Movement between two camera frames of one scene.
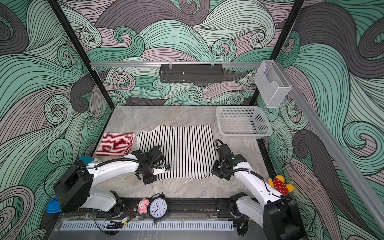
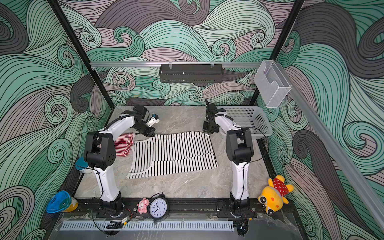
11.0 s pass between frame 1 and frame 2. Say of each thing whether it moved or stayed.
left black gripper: moved
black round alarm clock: stayed
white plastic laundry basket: stayed
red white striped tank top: stayed
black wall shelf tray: stayed
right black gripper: moved
